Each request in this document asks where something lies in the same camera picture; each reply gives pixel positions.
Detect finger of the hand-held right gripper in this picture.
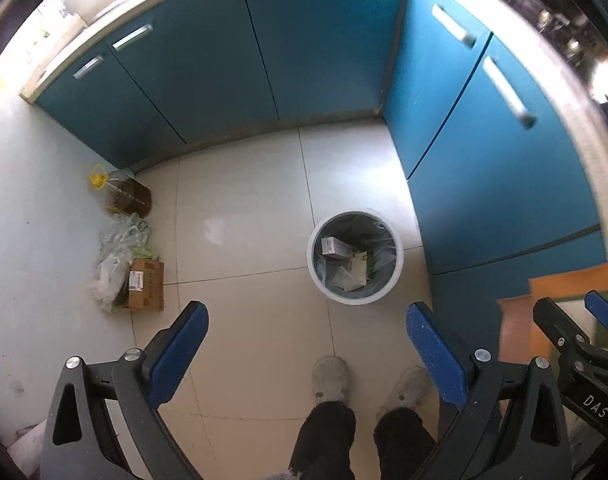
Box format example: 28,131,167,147
533,297,592,362
584,290,608,356

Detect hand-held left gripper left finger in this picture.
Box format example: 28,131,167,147
40,301,209,480

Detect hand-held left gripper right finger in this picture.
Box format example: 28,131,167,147
406,302,575,480

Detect white round trash bin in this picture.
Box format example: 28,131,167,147
307,208,403,306

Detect long white toothpaste box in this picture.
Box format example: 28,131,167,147
320,237,352,261

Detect green checkered tablecloth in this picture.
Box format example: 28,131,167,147
496,259,608,411

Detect grey fuzzy slipper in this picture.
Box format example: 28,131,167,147
379,365,432,411
311,355,349,403

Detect brown cardboard box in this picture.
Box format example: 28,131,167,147
121,258,165,312

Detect pile of plastic bags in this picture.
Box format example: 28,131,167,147
86,212,157,313

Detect black bin liner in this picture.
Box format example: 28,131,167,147
314,215,397,296

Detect person's dark pants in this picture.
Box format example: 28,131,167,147
289,400,437,480

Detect cooking oil bottle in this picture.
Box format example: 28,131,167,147
88,164,153,218

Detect blue stove side cabinet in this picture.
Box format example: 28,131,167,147
384,0,607,311

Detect blue sink side cabinet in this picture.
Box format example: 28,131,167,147
36,0,407,171

